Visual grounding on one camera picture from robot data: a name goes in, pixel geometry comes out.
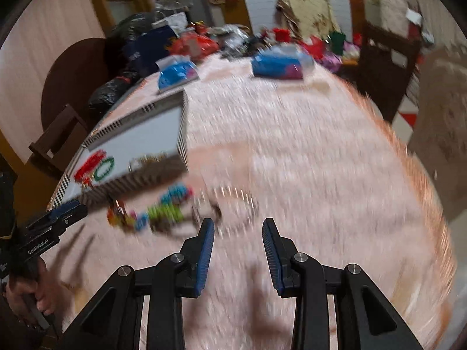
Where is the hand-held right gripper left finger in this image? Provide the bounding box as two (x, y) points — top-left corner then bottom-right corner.
(58, 218), (216, 350)

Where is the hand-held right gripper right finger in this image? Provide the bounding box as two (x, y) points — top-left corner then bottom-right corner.
(262, 218), (420, 350)

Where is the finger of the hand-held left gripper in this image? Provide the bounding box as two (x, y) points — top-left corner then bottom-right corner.
(25, 204), (89, 235)
(47, 200), (81, 216)

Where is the multicolour beaded bracelet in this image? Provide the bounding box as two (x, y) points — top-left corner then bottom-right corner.
(107, 200), (136, 227)

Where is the lime green beaded bracelet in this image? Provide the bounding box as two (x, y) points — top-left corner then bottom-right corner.
(147, 204), (185, 225)

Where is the white pearl bracelet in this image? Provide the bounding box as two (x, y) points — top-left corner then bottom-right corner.
(199, 186), (260, 232)

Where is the blue and pink beaded bracelet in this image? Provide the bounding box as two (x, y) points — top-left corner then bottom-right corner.
(160, 184), (195, 205)

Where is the white striped-edge jewelry box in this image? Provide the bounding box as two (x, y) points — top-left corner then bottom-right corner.
(49, 89), (190, 212)

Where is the person's left hand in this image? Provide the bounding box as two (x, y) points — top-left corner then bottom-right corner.
(4, 259), (56, 322)

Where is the pink fuzzy blanket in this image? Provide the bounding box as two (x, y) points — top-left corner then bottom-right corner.
(47, 49), (458, 350)

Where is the round brown table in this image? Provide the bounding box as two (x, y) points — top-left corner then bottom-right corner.
(41, 37), (114, 134)

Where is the small blue plastic packet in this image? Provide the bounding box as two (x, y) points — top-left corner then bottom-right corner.
(156, 55), (201, 92)

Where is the navy blue bag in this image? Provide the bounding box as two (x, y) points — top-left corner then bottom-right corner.
(122, 25), (179, 75)

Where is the large black plastic bag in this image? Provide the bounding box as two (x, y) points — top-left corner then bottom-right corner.
(106, 12), (176, 50)

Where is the large blue plastic packet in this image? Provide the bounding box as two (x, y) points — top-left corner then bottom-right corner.
(250, 45), (315, 81)

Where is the red plastic bag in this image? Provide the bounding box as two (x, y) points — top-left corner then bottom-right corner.
(170, 31), (221, 61)

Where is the beige patterned cloth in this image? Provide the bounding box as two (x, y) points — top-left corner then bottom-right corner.
(407, 49), (467, 223)

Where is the dark wooden slatted chair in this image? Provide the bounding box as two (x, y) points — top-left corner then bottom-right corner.
(356, 20), (424, 123)

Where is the cream floral shirt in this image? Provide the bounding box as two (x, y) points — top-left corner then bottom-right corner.
(275, 0), (341, 41)

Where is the red beaded bracelet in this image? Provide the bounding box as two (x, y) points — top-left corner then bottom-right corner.
(74, 149), (107, 183)

